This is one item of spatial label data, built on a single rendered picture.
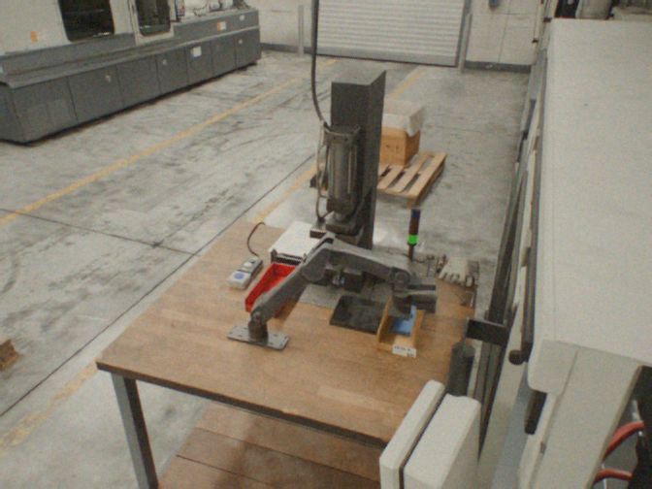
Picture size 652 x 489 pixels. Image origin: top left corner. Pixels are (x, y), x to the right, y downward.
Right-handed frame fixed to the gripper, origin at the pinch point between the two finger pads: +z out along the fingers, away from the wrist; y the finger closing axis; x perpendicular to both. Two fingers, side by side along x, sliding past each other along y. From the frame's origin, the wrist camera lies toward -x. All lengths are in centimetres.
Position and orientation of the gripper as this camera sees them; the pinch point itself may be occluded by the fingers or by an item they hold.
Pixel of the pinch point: (401, 312)
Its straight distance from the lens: 166.5
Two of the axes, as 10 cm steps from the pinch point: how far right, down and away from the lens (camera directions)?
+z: 1.3, 4.9, 8.6
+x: -9.5, -1.8, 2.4
